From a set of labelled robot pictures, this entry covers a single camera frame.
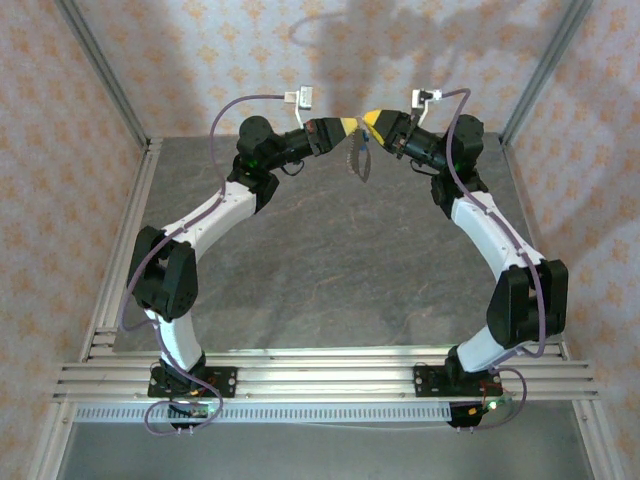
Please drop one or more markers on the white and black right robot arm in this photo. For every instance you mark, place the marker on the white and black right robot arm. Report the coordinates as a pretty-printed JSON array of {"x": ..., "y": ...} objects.
[{"x": 490, "y": 230}]

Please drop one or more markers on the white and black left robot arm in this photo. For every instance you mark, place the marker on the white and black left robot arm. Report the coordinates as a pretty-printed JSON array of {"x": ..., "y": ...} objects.
[{"x": 220, "y": 207}]

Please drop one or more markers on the narrow aluminium crossbar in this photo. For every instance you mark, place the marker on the narrow aluminium crossbar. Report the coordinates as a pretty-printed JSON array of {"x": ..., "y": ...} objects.
[{"x": 325, "y": 352}]

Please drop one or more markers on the black controller box with LED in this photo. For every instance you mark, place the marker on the black controller box with LED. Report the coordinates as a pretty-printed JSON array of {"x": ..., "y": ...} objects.
[
  {"x": 195, "y": 412},
  {"x": 465, "y": 415}
]

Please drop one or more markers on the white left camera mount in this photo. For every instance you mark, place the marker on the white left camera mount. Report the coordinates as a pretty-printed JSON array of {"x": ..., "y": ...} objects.
[{"x": 290, "y": 96}]

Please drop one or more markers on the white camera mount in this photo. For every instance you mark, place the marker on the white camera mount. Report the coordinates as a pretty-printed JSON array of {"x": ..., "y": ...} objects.
[
  {"x": 436, "y": 95},
  {"x": 290, "y": 96}
]

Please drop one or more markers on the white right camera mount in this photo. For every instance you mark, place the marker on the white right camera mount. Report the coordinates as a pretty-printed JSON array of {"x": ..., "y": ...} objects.
[{"x": 436, "y": 95}]

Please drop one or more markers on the aluminium side rail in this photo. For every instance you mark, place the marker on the aluminium side rail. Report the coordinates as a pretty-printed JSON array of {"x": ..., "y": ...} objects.
[
  {"x": 530, "y": 225},
  {"x": 135, "y": 205}
]

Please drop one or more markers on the aluminium corner post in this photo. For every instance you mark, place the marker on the aluminium corner post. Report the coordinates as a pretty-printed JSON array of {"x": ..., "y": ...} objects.
[
  {"x": 544, "y": 75},
  {"x": 107, "y": 75}
]

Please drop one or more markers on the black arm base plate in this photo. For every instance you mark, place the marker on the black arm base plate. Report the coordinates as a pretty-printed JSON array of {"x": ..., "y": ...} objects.
[
  {"x": 425, "y": 382},
  {"x": 225, "y": 382}
]

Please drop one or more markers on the wide aluminium mounting rail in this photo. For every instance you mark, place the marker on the wide aluminium mounting rail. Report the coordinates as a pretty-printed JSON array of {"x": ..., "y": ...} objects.
[{"x": 325, "y": 380}]

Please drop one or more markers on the aluminium frame leg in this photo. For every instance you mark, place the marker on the aluminium frame leg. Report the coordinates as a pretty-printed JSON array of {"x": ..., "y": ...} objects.
[{"x": 596, "y": 440}]

